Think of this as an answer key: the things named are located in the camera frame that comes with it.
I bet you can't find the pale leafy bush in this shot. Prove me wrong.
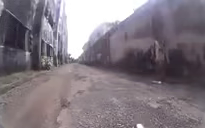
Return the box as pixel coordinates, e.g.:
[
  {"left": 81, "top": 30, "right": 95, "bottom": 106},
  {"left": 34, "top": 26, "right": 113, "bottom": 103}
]
[{"left": 40, "top": 55, "right": 54, "bottom": 71}]

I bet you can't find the long stained concrete wall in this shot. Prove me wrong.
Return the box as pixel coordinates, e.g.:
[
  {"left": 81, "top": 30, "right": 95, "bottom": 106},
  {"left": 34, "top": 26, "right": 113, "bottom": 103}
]
[{"left": 78, "top": 0, "right": 205, "bottom": 84}]

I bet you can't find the brown dirt gravel road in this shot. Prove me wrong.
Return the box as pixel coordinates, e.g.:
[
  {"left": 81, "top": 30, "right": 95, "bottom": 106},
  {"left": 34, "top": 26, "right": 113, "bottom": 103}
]
[{"left": 0, "top": 63, "right": 205, "bottom": 128}]

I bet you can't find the grey weathered concrete building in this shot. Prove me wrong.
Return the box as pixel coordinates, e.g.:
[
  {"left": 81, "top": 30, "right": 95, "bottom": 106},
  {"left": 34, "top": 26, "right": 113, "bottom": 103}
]
[{"left": 0, "top": 0, "right": 70, "bottom": 78}]

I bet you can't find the grass verge strip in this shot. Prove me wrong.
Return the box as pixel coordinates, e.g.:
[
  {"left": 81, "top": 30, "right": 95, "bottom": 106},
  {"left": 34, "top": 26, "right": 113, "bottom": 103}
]
[{"left": 0, "top": 68, "right": 51, "bottom": 100}]

